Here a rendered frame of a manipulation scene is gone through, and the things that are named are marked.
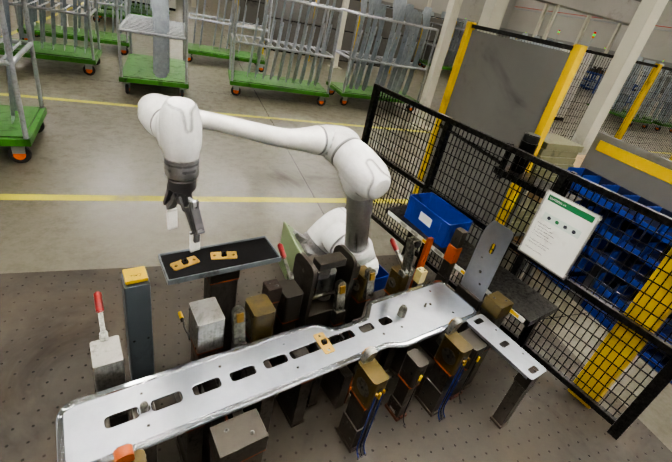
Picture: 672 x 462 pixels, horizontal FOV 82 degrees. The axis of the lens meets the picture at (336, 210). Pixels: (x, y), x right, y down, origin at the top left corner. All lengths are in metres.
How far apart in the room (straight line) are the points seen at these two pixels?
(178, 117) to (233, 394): 0.74
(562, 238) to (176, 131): 1.49
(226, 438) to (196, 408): 0.13
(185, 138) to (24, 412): 1.01
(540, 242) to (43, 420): 1.89
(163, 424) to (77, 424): 0.19
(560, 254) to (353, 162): 0.99
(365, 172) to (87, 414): 0.97
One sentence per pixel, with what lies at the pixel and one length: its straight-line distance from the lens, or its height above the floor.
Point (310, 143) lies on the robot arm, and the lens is 1.30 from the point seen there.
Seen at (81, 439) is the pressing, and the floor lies 1.00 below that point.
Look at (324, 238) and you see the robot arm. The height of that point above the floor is 0.98.
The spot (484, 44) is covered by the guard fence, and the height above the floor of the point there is 1.85.
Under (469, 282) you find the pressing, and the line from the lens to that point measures 1.77.
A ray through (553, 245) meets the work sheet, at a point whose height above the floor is 1.25.
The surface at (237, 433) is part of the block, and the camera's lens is 1.10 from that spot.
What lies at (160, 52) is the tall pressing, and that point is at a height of 0.67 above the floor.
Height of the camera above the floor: 1.98
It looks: 28 degrees down
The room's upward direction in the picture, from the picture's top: 12 degrees clockwise
